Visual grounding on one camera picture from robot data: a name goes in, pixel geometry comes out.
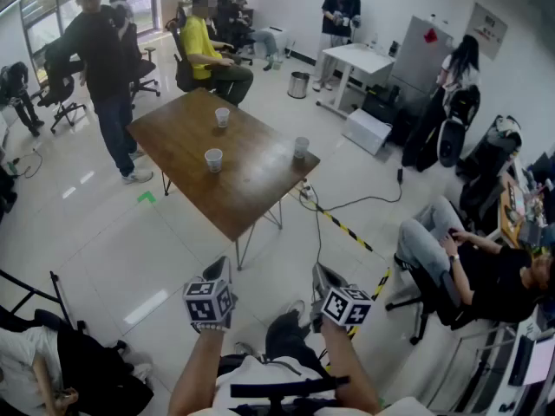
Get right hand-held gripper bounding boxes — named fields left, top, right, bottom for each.
left=310, top=262, right=375, bottom=334

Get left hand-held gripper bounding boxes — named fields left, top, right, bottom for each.
left=181, top=255, right=238, bottom=327

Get person's left forearm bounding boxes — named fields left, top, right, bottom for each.
left=166, top=328, right=226, bottom=416

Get person's right forearm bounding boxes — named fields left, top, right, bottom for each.
left=319, top=318, right=385, bottom=416

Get person's right shoe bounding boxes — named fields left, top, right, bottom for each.
left=284, top=297, right=308, bottom=320

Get person's shoe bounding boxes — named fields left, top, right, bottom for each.
left=234, top=341, right=262, bottom=360
left=284, top=297, right=308, bottom=320

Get person's black trousers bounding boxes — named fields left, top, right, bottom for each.
left=216, top=309, right=326, bottom=370

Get person's left shoe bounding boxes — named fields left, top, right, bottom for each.
left=234, top=341, right=262, bottom=360

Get person's white shirt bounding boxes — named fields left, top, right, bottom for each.
left=186, top=353, right=439, bottom=416

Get black chest harness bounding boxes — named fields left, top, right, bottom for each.
left=229, top=374, right=351, bottom=416

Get white rectangular box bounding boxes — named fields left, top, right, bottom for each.
left=342, top=107, right=394, bottom=157

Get white office desk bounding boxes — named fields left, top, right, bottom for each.
left=459, top=309, right=555, bottom=416

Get black equipment case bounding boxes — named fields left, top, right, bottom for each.
left=362, top=83, right=417, bottom=146

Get black white office chair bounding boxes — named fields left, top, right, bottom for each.
left=435, top=83, right=482, bottom=169

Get steel trash bin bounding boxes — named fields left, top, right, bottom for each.
left=288, top=71, right=311, bottom=101

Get chair with black clothes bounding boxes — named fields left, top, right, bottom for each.
left=454, top=114, right=524, bottom=233

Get cluttered wooden desk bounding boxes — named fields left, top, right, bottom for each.
left=493, top=153, right=555, bottom=250

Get black keyboard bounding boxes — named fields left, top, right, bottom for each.
left=506, top=334, right=535, bottom=387

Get white black helmet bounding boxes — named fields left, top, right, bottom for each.
left=492, top=114, right=521, bottom=140

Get grey metal cabinet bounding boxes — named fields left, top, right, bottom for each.
left=388, top=14, right=456, bottom=103

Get brown cardboard box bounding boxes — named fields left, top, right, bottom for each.
left=160, top=0, right=192, bottom=21

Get large glass window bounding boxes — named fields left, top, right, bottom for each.
left=19, top=0, right=131, bottom=73

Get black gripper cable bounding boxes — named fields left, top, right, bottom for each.
left=310, top=188, right=324, bottom=276

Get white bead bracelet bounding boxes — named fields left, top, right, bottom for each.
left=193, top=321, right=232, bottom=334

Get black power cable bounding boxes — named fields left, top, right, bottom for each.
left=298, top=179, right=404, bottom=216

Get wall poster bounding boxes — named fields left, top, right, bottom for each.
left=466, top=1, right=509, bottom=62

